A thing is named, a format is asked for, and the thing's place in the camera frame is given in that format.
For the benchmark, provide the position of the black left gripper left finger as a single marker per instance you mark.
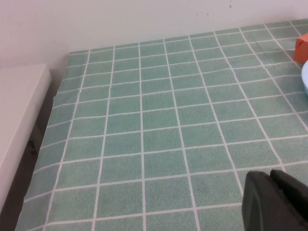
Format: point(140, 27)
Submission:
point(257, 207)

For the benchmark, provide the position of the light blue plastic plate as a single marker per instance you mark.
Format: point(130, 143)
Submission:
point(305, 77)

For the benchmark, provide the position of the orange foam cube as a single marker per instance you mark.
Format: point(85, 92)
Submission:
point(302, 50)

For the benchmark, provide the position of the green checked tablecloth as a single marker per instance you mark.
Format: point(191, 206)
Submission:
point(144, 120)

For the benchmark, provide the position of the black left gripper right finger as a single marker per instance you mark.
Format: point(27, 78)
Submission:
point(296, 199)

